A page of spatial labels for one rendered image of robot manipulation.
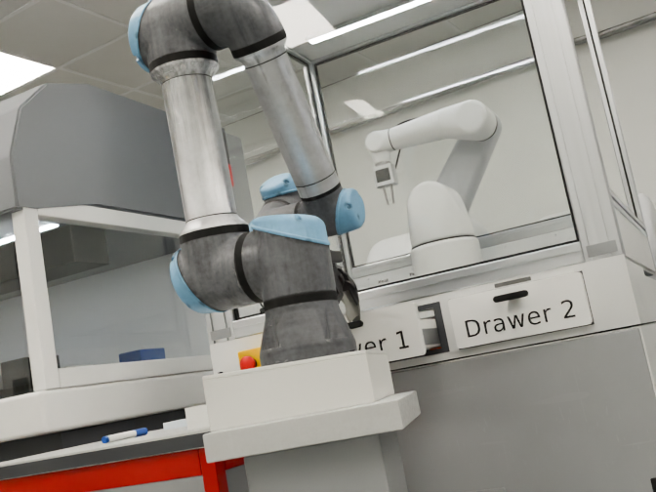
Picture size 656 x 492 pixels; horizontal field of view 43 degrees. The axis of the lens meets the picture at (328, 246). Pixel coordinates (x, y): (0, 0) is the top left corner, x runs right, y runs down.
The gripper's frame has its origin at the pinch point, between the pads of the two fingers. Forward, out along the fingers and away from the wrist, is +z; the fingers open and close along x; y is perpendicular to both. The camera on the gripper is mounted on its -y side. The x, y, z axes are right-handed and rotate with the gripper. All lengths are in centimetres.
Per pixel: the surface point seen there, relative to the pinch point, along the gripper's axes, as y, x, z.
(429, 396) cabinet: -4.2, 8.0, 25.9
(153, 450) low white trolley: 44, -22, -9
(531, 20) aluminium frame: -47, 48, -36
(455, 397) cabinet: -3.5, 13.9, 26.8
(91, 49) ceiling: -264, -204, -46
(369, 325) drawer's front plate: -0.1, 4.0, 2.2
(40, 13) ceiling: -223, -192, -74
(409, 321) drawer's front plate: 0.4, 12.9, 2.9
